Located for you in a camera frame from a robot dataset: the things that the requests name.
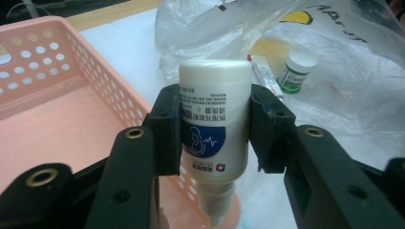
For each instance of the small white bottle green label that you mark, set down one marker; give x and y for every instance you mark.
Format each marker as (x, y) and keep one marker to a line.
(296, 71)

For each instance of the pink plastic basket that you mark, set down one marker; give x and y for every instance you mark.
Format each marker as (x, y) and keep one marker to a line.
(57, 127)

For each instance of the white dropper bottle blue label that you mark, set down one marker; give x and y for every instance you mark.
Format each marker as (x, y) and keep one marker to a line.
(216, 82)

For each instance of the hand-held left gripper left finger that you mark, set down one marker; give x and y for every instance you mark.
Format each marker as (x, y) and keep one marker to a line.
(129, 178)

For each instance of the clear plastic bag yellow face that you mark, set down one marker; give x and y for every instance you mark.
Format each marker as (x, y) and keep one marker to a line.
(344, 95)

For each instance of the white board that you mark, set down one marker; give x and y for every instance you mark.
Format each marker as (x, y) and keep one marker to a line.
(127, 47)

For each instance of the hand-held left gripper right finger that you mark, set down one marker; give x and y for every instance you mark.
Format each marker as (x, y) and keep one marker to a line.
(318, 178)

